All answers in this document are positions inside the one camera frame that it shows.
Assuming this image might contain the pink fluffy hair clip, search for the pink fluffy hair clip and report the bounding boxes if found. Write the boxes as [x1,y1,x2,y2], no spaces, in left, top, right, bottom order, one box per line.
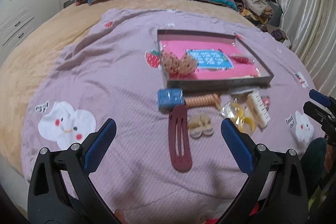
[262,96,270,110]

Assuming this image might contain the cream claw hair clip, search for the cream claw hair clip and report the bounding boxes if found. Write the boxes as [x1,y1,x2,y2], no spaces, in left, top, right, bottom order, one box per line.
[247,90,270,128]

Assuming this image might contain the yellow rings clear bag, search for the yellow rings clear bag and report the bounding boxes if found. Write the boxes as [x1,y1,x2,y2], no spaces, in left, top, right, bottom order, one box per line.
[220,101,256,135]

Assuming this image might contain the clear bag red earrings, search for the clear bag red earrings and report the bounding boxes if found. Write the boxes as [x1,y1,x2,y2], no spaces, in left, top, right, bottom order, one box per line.
[230,55,255,65]

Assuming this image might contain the maroon snap hair clip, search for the maroon snap hair clip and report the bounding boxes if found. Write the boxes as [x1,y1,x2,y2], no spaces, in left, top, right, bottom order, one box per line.
[168,105,193,173]

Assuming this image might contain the beige pearl hair clip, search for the beige pearl hair clip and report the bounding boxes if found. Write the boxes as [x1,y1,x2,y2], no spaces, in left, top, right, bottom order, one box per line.
[187,113,214,139]

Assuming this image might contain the orange spiral hair tie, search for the orange spiral hair tie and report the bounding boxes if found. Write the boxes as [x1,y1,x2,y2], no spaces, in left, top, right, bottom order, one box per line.
[183,93,223,110]

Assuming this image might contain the blue small packet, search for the blue small packet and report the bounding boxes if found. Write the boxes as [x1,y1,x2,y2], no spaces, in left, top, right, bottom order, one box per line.
[157,88,185,111]

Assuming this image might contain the dotted mesh hair bow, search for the dotted mesh hair bow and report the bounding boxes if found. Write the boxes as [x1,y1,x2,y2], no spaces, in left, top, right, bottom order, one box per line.
[161,52,198,76]

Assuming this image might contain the white card clear bag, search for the white card clear bag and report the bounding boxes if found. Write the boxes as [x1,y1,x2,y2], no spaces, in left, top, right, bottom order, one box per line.
[229,86,259,95]

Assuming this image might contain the green sleeve right forearm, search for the green sleeve right forearm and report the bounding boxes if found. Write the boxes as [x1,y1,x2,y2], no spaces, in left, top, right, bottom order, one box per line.
[300,138,327,189]

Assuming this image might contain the bag of clothes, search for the bag of clothes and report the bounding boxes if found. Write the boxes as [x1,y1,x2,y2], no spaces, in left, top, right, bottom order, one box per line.
[257,24,291,48]

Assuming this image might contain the cream curtain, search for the cream curtain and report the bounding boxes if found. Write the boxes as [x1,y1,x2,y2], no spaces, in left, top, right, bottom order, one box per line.
[278,0,335,96]

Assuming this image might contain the pink book in tray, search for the pink book in tray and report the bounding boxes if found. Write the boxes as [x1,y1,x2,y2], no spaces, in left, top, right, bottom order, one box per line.
[159,39,263,80]

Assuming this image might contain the pile of clothes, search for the pile of clothes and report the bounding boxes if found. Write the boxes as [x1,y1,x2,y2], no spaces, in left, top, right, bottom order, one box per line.
[234,0,282,27]

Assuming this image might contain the beige bed sheet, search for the beige bed sheet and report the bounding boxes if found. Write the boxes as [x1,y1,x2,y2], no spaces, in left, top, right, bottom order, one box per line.
[1,0,252,174]

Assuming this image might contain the shallow grey tray box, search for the shallow grey tray box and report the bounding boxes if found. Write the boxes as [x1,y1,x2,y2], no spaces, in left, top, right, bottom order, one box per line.
[157,30,274,92]

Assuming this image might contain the lilac strawberry blanket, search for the lilac strawberry blanket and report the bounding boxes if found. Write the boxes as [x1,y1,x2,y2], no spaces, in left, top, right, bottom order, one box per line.
[21,9,314,223]

